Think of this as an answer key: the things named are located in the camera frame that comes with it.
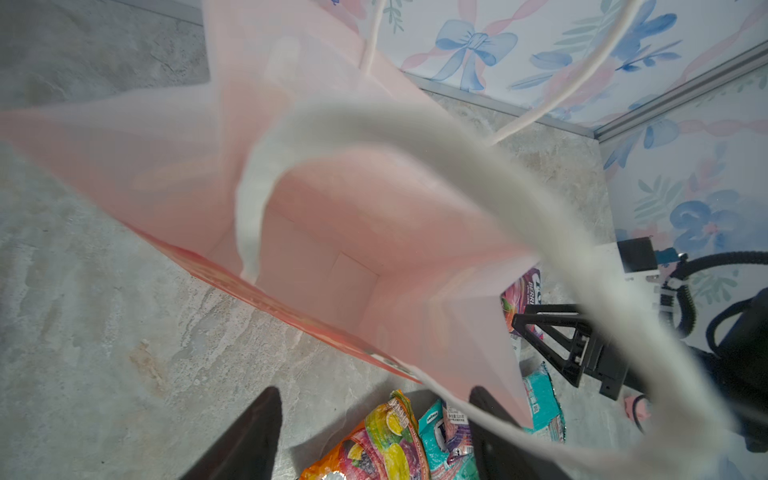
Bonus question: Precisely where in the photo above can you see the pink Fox's candy packet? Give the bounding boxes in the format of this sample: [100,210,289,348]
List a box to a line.
[500,268,542,337]

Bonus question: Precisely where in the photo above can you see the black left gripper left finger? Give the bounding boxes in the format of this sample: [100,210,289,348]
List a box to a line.
[181,386,282,480]

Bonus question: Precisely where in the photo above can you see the red paper gift bag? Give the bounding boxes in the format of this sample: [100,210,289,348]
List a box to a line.
[1,1,733,479]

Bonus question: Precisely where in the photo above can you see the teal Fox's front candy packet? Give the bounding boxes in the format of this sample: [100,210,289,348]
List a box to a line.
[418,400,480,480]

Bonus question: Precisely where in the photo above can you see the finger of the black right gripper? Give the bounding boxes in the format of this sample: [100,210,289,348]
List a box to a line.
[511,304,629,400]

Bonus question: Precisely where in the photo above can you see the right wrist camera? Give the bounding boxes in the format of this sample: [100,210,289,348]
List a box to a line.
[596,237,680,283]

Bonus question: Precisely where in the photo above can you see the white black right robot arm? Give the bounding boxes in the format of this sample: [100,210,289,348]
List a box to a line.
[511,291,767,453]

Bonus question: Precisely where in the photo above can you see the orange Fox's candy packet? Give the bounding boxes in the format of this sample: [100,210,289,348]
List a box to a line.
[300,390,431,480]

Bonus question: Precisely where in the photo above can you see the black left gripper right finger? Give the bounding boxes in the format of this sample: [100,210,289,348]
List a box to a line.
[469,421,570,480]

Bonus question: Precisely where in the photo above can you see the black corrugated cable conduit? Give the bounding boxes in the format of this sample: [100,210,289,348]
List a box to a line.
[659,250,768,337]

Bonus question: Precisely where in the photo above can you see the teal candy packet back side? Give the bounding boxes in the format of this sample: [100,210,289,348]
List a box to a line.
[523,363,566,443]

